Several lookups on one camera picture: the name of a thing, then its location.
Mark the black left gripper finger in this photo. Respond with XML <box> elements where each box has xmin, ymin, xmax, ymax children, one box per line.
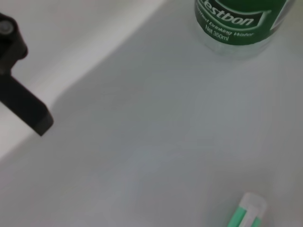
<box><xmin>0</xmin><ymin>13</ymin><xmax>54</xmax><ymax>137</ymax></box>

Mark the clear green-label water bottle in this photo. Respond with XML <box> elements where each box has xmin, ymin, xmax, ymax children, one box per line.
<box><xmin>193</xmin><ymin>0</ymin><xmax>293</xmax><ymax>59</ymax></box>

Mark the green pen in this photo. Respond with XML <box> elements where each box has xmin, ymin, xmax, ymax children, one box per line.
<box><xmin>226</xmin><ymin>192</ymin><xmax>267</xmax><ymax>227</ymax></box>

